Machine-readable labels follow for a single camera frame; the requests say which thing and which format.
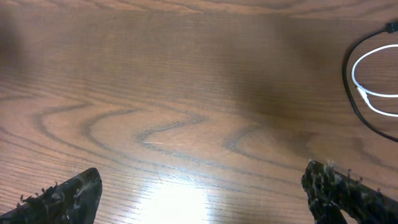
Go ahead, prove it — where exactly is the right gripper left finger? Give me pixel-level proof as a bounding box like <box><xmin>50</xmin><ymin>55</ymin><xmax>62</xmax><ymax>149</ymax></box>
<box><xmin>1</xmin><ymin>167</ymin><xmax>103</xmax><ymax>224</ymax></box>

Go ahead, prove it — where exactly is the black USB cable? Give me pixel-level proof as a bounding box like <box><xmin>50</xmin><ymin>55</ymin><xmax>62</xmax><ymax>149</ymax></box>
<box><xmin>341</xmin><ymin>21</ymin><xmax>398</xmax><ymax>143</ymax></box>

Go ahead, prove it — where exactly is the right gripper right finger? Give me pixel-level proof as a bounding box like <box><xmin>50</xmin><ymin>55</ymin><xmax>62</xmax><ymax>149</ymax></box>
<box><xmin>301</xmin><ymin>160</ymin><xmax>397</xmax><ymax>224</ymax></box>

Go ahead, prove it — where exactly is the white USB cable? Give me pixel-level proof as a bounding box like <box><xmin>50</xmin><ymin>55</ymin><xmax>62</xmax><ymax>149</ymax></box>
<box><xmin>351</xmin><ymin>44</ymin><xmax>398</xmax><ymax>118</ymax></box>

